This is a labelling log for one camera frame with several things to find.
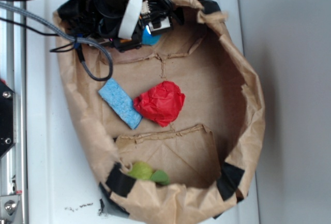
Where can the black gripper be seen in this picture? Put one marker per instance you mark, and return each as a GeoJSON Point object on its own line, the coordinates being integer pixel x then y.
{"type": "Point", "coordinates": [119, 23]}

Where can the blue felt ball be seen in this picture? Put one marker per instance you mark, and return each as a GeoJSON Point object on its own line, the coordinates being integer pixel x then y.
{"type": "Point", "coordinates": [148, 38]}

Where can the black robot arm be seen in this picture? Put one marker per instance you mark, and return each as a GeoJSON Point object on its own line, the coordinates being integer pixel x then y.
{"type": "Point", "coordinates": [119, 24]}

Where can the crumpled red paper ball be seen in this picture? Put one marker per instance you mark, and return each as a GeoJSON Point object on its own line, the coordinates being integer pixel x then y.
{"type": "Point", "coordinates": [160, 104]}

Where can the blue sponge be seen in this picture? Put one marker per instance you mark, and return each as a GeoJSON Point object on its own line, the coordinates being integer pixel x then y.
{"type": "Point", "coordinates": [121, 103]}

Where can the brown paper bag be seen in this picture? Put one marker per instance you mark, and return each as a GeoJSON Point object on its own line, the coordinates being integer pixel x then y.
{"type": "Point", "coordinates": [210, 152]}

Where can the green felt toy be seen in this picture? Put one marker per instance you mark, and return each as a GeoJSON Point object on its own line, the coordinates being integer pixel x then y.
{"type": "Point", "coordinates": [143, 171]}

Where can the aluminium rail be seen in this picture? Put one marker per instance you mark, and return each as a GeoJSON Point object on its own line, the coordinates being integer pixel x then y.
{"type": "Point", "coordinates": [14, 206]}

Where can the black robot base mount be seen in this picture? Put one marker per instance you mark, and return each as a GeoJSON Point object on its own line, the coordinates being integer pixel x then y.
{"type": "Point", "coordinates": [6, 118]}

